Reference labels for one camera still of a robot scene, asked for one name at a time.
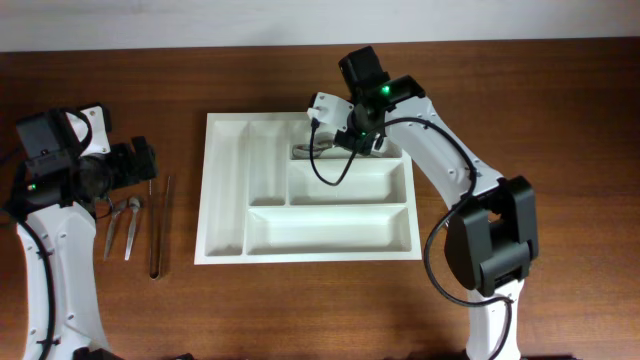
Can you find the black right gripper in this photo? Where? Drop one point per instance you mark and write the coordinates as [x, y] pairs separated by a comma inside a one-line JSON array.
[[350, 136]]

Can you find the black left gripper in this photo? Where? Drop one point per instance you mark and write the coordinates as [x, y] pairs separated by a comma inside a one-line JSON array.
[[131, 173]]

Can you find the long metal tongs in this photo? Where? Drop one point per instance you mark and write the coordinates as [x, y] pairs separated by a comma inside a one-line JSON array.
[[159, 208]]

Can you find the large metal spoon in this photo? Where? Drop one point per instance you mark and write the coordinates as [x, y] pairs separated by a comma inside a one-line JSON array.
[[302, 151]]

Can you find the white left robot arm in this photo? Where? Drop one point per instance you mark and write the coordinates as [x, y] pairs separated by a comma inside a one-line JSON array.
[[69, 165]]

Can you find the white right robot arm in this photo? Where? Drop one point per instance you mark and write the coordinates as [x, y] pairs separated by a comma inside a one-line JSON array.
[[480, 252]]

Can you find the small metal teaspoon right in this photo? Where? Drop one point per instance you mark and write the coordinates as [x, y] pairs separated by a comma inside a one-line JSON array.
[[134, 204]]

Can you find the small metal teaspoon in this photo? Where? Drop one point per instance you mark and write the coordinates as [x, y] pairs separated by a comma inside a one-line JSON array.
[[118, 209], [134, 204]]

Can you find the small metal teaspoon left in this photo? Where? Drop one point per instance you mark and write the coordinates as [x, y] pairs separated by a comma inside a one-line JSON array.
[[118, 209]]

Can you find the white cutlery tray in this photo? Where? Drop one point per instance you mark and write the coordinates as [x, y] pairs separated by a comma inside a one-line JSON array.
[[259, 205]]

